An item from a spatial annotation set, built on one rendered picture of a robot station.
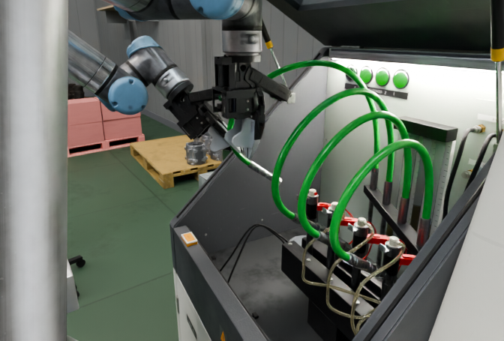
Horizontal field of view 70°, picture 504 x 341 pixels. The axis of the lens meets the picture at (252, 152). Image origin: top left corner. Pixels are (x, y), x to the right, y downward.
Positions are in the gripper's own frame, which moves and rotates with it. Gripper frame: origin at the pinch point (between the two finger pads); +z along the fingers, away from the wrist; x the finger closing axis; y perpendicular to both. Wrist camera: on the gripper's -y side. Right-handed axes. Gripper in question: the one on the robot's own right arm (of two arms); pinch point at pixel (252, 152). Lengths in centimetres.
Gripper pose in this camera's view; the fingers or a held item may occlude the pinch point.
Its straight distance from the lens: 75.6
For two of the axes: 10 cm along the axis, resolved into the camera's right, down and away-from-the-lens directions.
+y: -8.8, 1.5, -4.5
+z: 0.0, 9.5, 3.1
